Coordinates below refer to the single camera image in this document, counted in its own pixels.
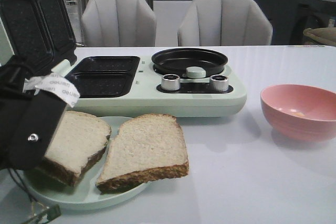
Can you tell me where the left silver control knob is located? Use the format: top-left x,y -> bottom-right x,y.
161,74 -> 181,91

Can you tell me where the left beige upholstered chair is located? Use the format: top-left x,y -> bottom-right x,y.
81,0 -> 156,47

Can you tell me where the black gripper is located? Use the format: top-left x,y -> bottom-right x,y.
1,55 -> 67,170

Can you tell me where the mint green round plate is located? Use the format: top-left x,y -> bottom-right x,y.
23,116 -> 148,211

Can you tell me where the beige upholstered chair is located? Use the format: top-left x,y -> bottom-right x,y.
177,0 -> 273,47
81,0 -> 156,47

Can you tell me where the black round frying pan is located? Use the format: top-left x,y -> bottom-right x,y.
152,48 -> 228,78

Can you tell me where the mint green breakfast maker base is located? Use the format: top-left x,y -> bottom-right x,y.
53,55 -> 247,117

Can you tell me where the right beige upholstered chair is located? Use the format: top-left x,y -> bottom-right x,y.
177,0 -> 273,47

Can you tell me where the pink bowl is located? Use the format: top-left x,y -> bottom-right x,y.
260,84 -> 335,142

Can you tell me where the thin black cable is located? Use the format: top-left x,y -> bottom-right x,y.
7,168 -> 37,204

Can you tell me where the right silver control knob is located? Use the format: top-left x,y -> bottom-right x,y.
209,74 -> 229,92

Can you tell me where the beige cushion at right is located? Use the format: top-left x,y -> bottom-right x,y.
303,27 -> 336,46

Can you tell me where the silver control knob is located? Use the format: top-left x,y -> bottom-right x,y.
161,74 -> 181,91
209,74 -> 229,92

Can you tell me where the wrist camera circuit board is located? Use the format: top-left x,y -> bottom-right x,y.
23,201 -> 61,224

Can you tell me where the bread slice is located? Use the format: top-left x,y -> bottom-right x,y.
96,114 -> 189,193
37,111 -> 112,186

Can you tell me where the mint green sandwich maker lid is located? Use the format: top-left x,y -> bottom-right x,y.
1,0 -> 77,82

